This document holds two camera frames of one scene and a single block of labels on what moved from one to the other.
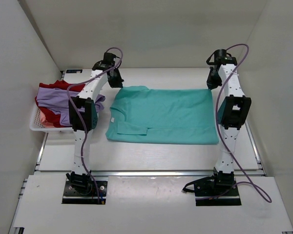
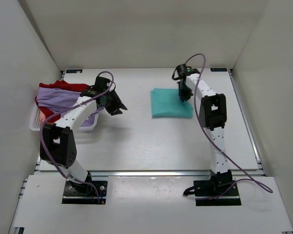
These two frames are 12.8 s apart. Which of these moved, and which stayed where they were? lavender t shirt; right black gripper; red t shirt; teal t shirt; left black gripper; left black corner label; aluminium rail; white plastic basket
Moved: right black gripper; left black gripper; teal t shirt
Stayed: red t shirt; lavender t shirt; aluminium rail; white plastic basket; left black corner label
